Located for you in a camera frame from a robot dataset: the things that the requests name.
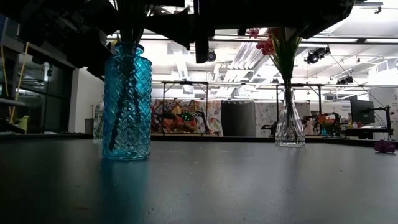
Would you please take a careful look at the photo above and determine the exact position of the dark grey curtain panel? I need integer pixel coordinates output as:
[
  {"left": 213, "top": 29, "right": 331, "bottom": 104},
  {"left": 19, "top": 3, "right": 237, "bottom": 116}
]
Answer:
[{"left": 221, "top": 101, "right": 256, "bottom": 138}]

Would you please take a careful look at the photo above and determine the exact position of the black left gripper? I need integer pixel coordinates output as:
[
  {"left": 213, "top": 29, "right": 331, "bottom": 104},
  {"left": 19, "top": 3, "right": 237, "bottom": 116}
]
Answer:
[{"left": 63, "top": 27, "right": 114, "bottom": 81}]

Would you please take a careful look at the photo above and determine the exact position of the black ceiling spotlight cluster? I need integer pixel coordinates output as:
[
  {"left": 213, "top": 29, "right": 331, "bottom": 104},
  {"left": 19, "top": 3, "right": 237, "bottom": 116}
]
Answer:
[{"left": 303, "top": 45, "right": 331, "bottom": 65}]

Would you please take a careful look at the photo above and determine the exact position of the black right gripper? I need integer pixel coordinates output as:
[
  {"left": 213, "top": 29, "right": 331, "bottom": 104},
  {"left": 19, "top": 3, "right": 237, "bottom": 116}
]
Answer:
[{"left": 144, "top": 0, "right": 312, "bottom": 64}]

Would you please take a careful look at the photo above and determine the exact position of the yellow cord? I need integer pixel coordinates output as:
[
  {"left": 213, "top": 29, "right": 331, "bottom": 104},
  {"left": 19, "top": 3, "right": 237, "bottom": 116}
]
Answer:
[
  {"left": 8, "top": 42, "right": 30, "bottom": 125},
  {"left": 1, "top": 46, "right": 10, "bottom": 98}
]

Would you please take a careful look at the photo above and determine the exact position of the black monitor on arm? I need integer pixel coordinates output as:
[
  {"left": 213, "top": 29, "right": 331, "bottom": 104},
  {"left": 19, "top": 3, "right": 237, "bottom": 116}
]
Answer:
[{"left": 350, "top": 98, "right": 393, "bottom": 135}]

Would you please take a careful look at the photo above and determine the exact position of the blue glass vase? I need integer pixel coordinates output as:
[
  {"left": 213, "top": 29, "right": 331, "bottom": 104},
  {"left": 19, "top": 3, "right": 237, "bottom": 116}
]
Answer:
[{"left": 101, "top": 42, "right": 153, "bottom": 161}]

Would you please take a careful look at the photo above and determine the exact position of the background flower bouquet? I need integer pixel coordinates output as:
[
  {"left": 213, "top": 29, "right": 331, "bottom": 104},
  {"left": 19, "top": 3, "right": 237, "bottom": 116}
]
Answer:
[{"left": 317, "top": 113, "right": 341, "bottom": 137}]

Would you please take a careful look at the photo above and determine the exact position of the yellow-green plastic bottle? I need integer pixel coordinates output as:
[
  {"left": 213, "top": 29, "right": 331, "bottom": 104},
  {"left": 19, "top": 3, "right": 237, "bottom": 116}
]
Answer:
[{"left": 17, "top": 114, "right": 30, "bottom": 134}]

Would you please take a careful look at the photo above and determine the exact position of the grey trash bin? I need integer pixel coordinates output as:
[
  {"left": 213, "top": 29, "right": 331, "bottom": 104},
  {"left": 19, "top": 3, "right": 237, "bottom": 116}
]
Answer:
[{"left": 84, "top": 117, "right": 95, "bottom": 135}]

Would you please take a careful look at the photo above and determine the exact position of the white floral cloth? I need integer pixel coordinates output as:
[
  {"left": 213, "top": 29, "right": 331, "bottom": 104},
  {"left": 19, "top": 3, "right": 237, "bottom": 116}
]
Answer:
[{"left": 255, "top": 101, "right": 312, "bottom": 138}]

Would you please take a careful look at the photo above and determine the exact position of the tall fluted clear glass vase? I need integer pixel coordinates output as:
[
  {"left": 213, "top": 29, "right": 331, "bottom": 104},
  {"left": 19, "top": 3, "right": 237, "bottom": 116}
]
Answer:
[{"left": 275, "top": 81, "right": 307, "bottom": 149}]

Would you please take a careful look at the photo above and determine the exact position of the colourful patterned cloth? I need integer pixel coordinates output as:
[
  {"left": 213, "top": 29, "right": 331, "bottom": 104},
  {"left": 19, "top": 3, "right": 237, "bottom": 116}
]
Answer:
[{"left": 151, "top": 98, "right": 223, "bottom": 137}]

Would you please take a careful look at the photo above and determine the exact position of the round clear glass vase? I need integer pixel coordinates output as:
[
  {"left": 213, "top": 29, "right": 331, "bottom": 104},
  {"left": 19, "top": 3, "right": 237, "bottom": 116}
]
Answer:
[{"left": 92, "top": 102, "right": 105, "bottom": 141}]

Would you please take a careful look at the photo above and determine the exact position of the white LED light bar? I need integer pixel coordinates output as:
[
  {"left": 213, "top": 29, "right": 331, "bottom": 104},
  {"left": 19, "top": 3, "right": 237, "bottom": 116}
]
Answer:
[{"left": 107, "top": 32, "right": 398, "bottom": 45}]

